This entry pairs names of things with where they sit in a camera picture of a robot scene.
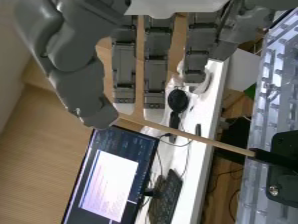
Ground dark grey five-finger robot hand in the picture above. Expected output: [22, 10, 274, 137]
[15, 0, 298, 130]

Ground light wooden chopstick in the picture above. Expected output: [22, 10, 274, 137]
[117, 113, 257, 158]

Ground black round headset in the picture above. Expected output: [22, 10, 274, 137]
[167, 87, 193, 130]

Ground computer monitor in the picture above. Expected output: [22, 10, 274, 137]
[60, 125, 161, 224]

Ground white desk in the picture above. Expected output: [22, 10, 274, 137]
[132, 58, 231, 224]

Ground clear box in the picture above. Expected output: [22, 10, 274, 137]
[236, 9, 298, 224]

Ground black keyboard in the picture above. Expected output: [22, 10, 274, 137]
[147, 168, 185, 224]

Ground thin stick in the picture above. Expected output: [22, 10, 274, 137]
[249, 147, 298, 165]

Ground black plate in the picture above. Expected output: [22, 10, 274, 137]
[265, 130, 298, 210]

